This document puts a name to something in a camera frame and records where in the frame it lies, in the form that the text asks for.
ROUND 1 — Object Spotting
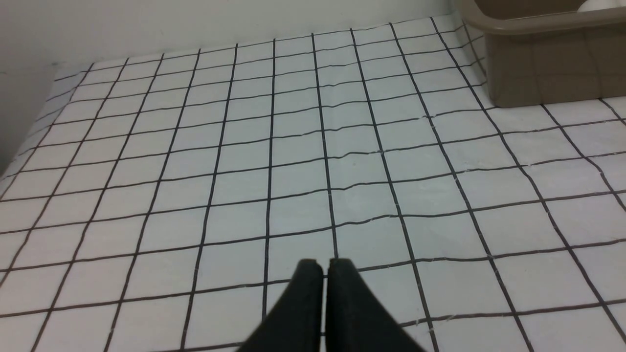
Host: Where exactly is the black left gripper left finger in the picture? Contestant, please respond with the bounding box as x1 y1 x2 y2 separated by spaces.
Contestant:
238 259 323 352

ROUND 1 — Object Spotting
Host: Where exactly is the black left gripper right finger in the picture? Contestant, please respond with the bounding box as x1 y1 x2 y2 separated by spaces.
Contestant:
325 258 424 352

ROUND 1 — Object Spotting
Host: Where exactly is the white ball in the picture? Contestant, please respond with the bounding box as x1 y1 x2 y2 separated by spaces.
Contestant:
577 0 626 13

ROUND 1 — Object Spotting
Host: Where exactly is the white grid tablecloth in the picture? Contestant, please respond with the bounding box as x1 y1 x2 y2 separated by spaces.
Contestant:
0 16 626 352

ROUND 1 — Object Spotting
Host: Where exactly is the olive plastic bin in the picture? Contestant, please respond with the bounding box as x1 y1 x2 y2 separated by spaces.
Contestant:
451 0 626 108

